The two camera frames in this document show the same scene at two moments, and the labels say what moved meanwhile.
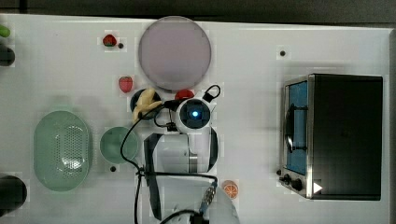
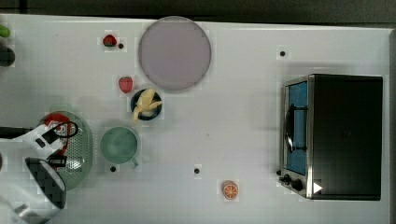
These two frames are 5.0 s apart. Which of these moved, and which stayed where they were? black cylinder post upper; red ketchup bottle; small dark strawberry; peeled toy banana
Moved: red ketchup bottle
Stayed: small dark strawberry; peeled toy banana; black cylinder post upper
